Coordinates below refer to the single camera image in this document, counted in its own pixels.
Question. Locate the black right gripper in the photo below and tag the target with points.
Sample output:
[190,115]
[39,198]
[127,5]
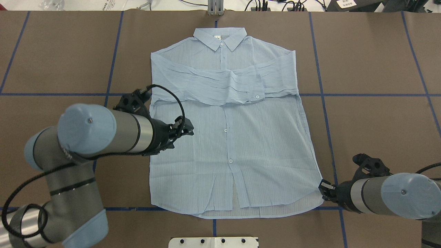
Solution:
[343,194]

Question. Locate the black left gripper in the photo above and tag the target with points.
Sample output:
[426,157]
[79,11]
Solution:
[160,135]

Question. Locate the light blue button-up shirt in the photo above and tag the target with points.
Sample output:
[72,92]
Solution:
[251,155]

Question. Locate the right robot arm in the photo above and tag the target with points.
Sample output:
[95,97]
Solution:
[418,197]

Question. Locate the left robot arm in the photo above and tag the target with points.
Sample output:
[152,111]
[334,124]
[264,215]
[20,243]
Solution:
[75,215]

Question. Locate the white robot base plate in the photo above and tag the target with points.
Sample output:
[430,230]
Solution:
[214,242]

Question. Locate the grey aluminium post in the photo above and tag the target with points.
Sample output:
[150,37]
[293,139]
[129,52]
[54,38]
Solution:
[215,7]

